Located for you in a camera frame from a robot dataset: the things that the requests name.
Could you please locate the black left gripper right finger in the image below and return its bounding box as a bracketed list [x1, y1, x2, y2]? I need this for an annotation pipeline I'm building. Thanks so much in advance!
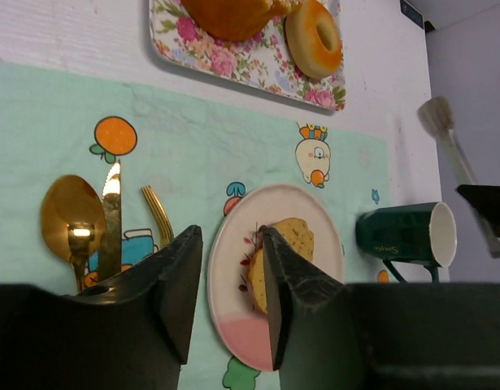
[260, 227, 346, 371]

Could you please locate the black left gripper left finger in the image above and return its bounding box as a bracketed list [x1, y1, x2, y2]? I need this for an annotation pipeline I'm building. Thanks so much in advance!
[65, 225, 202, 365]

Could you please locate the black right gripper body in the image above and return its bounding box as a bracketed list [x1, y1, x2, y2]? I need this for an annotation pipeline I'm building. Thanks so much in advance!
[456, 184, 500, 244]

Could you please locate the small round bun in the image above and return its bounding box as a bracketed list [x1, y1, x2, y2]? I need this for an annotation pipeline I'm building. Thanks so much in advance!
[247, 218, 314, 314]

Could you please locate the pink white ceramic plate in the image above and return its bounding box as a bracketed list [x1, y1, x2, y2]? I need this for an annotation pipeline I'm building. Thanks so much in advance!
[207, 182, 344, 371]

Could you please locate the gold knife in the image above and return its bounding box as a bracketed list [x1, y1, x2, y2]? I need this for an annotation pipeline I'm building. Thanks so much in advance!
[98, 161, 122, 282]

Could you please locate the dark green mug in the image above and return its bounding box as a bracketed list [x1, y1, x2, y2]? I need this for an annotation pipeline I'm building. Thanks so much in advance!
[355, 201, 457, 283]

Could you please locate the gold spoon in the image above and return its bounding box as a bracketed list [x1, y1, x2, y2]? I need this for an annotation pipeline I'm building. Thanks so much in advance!
[41, 175, 107, 291]

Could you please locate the mint cartoon placemat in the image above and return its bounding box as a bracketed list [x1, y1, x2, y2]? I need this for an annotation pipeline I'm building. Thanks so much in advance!
[0, 58, 392, 390]

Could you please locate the floral serving tray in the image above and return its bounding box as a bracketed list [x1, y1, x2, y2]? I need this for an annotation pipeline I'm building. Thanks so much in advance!
[148, 0, 346, 111]

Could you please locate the glazed orange donut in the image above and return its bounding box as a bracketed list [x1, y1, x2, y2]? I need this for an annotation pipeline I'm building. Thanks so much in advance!
[285, 1, 342, 80]

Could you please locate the large crumbly ring bread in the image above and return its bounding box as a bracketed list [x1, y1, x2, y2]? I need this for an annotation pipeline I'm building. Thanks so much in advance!
[181, 0, 303, 41]

